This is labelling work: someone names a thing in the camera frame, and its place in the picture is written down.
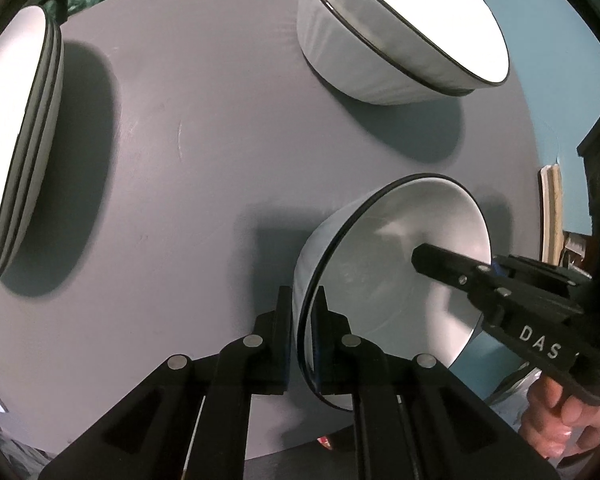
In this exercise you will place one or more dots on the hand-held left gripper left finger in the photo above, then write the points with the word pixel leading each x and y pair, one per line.
pixel 282 340

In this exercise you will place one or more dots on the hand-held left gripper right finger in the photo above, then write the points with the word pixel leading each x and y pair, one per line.
pixel 322 340

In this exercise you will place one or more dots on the wooden board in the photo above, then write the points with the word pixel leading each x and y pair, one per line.
pixel 552 210

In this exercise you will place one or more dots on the red packet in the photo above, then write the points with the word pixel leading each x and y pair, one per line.
pixel 325 442

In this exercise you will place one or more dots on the person's right hand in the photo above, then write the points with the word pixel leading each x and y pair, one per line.
pixel 550 425

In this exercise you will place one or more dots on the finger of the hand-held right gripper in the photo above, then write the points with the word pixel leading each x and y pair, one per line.
pixel 445 265
pixel 540 269

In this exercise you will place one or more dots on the clear plastic bag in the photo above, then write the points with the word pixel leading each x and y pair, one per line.
pixel 512 382

